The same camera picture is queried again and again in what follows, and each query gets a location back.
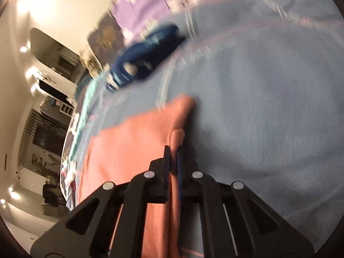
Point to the arched wall mirror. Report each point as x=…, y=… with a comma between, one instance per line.
x=53, y=51

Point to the teal cloth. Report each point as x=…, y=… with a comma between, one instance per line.
x=86, y=104

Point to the orange long-sleeve shirt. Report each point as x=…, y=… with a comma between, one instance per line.
x=134, y=145

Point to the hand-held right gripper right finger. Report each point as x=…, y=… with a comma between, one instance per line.
x=200, y=190

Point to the beige crumpled cloth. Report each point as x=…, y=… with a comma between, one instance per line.
x=90, y=61

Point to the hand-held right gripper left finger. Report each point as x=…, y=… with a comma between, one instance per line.
x=150, y=182

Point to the dark printed bed cover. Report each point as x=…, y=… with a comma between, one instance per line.
x=70, y=150

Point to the navy star-print blanket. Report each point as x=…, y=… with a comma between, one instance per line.
x=145, y=56

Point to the dark tree-print cushion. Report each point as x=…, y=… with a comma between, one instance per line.
x=106, y=33

